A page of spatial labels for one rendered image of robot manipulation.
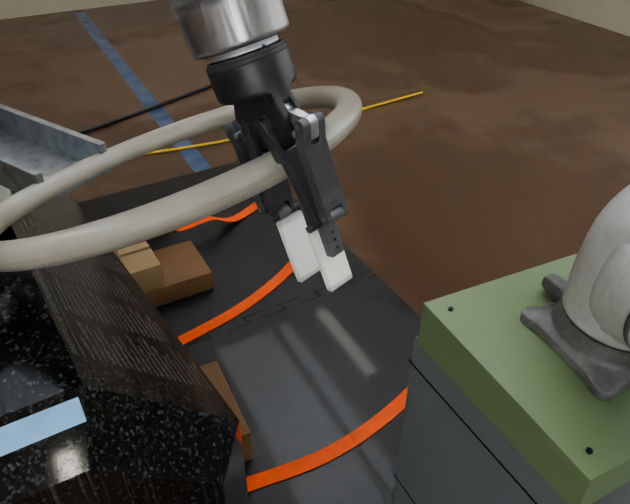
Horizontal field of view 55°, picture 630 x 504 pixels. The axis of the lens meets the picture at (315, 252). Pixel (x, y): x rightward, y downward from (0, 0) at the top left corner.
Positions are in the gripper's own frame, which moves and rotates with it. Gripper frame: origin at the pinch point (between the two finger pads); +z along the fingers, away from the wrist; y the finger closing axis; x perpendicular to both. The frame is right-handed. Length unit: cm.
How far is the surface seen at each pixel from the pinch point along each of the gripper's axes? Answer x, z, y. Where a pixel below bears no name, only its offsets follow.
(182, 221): 11.2, -9.0, 0.7
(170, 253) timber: -44, 53, 175
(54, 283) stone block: 13, 11, 71
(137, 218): 14.2, -10.6, 2.3
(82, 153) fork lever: 3, -11, 50
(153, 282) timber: -29, 54, 159
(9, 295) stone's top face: 21, 8, 68
